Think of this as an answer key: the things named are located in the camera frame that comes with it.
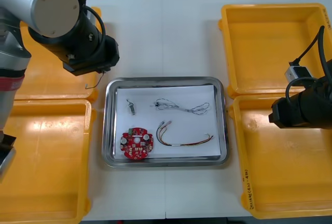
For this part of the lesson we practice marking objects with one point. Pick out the round red circuit board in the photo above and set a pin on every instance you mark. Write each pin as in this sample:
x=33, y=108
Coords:
x=137, y=143

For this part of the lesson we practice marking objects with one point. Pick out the white paper sheet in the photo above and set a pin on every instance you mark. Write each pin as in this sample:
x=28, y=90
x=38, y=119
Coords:
x=181, y=130

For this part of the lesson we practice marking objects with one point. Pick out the yellow-orange plastic bin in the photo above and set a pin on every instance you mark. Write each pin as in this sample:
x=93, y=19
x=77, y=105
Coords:
x=52, y=78
x=264, y=53
x=280, y=169
x=46, y=161

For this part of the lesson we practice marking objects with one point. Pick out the steel tray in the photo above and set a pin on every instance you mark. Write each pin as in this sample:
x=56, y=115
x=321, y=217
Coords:
x=166, y=163

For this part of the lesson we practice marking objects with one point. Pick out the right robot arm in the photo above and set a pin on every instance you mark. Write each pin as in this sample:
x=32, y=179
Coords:
x=319, y=99

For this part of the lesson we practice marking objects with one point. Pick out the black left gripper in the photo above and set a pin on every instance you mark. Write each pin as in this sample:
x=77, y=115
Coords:
x=103, y=58

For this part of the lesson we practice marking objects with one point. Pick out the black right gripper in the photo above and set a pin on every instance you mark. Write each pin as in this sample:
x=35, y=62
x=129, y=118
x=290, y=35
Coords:
x=285, y=112

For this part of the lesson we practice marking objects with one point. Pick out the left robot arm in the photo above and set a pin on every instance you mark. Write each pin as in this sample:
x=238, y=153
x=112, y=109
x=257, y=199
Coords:
x=39, y=1

